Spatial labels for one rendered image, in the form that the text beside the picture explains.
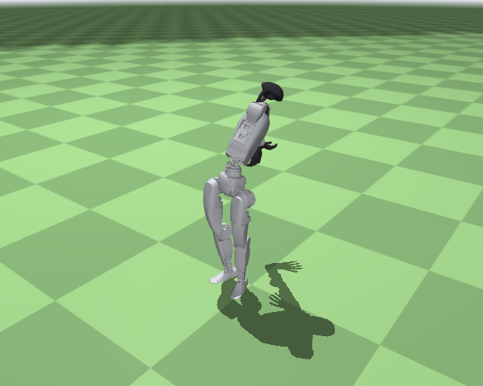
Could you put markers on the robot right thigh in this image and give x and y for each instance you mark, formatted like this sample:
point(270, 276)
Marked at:
point(213, 207)

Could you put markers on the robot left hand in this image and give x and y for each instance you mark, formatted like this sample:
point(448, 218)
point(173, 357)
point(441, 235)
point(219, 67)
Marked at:
point(257, 157)

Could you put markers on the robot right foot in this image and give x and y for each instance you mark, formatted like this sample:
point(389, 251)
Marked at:
point(223, 276)

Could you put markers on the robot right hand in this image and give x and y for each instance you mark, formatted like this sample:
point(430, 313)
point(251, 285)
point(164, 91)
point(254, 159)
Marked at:
point(269, 147)

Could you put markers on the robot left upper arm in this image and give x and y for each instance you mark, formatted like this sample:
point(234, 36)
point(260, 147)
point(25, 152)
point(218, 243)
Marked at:
point(255, 111)

